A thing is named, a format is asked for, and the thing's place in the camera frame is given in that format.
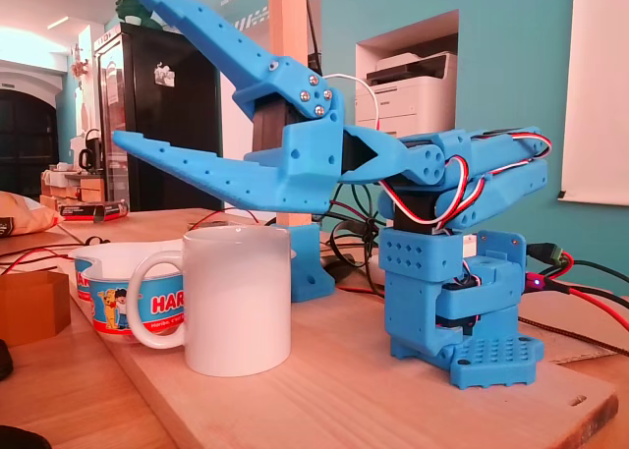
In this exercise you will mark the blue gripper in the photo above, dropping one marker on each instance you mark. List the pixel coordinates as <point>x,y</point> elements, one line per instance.
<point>306,153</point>

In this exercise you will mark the blue 3D-printed robot arm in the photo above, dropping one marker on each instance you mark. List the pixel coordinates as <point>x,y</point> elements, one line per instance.
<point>422,311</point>

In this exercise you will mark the white fridge sticker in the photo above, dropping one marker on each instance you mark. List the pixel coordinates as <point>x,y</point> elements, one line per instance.
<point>164,75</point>

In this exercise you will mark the black glass-door fridge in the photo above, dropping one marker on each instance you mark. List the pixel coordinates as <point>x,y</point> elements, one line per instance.
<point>147,100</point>

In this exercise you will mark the black electric kettle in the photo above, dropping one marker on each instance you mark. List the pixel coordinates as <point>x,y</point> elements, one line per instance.
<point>91,154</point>

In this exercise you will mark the green Yoda figure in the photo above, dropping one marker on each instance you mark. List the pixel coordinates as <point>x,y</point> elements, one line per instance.
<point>129,7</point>

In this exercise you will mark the red and black carton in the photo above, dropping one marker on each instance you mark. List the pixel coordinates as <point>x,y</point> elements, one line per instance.
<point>93,209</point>

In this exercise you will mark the wooden crate stack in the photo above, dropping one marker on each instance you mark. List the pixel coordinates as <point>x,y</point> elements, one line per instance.
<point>74,188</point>

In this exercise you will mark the white ceramic mug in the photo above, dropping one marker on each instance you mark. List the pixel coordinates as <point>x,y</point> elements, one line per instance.
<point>236,301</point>

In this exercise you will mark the white ceiling light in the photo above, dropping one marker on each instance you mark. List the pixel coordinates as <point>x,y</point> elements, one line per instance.
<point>58,22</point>

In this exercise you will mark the white office printer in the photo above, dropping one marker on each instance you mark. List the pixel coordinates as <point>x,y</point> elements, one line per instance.
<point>422,95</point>

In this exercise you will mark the clear plastic Haribo tub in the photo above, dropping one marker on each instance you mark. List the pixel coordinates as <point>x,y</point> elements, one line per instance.
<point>105,297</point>

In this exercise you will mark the beige paper bag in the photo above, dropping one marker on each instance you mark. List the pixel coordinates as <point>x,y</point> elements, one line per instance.
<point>24,215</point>

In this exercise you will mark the brown hexagonal printed container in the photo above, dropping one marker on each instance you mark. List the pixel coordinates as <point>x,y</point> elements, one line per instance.
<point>29,306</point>

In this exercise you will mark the light wooden base board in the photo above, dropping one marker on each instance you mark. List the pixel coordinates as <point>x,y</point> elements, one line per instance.
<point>344,400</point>

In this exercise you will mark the green terminal power connector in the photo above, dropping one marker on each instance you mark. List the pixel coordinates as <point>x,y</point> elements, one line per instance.
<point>545,253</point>

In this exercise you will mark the controller board with LED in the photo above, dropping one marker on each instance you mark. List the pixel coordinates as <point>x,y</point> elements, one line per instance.
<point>535,282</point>

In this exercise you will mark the black rounded object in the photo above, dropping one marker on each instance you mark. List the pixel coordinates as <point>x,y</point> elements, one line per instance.
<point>19,439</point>

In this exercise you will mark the brown cardboard sheet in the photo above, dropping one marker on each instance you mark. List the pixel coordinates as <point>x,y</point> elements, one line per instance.
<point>555,351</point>

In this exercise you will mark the wooden camera post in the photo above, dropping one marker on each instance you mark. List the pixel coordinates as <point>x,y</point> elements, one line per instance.
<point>287,16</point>

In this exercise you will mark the blue printed post mount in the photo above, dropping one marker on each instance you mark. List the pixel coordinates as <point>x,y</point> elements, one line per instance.
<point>309,267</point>

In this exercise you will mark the white wall board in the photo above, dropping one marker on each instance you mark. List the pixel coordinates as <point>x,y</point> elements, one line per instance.
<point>599,90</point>

